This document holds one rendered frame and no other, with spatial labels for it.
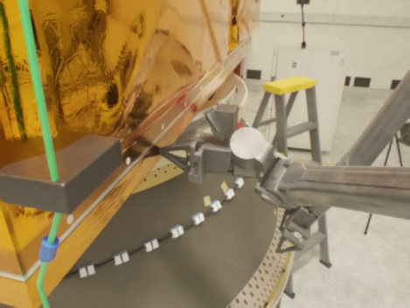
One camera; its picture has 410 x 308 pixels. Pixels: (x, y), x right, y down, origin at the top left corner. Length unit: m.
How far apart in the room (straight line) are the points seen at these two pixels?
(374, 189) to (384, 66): 8.47
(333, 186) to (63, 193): 0.34
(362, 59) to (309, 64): 4.31
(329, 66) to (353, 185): 4.11
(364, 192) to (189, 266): 0.61
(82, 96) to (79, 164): 0.08
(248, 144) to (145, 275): 0.48
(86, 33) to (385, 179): 0.36
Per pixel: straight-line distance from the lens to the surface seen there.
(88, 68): 0.36
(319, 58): 4.50
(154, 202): 0.87
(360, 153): 0.84
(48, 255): 0.34
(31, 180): 0.30
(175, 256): 0.92
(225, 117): 0.58
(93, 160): 0.31
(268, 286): 1.19
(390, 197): 0.41
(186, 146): 0.62
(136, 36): 0.43
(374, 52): 8.75
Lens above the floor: 2.06
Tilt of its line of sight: 26 degrees down
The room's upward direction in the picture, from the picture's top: 1 degrees clockwise
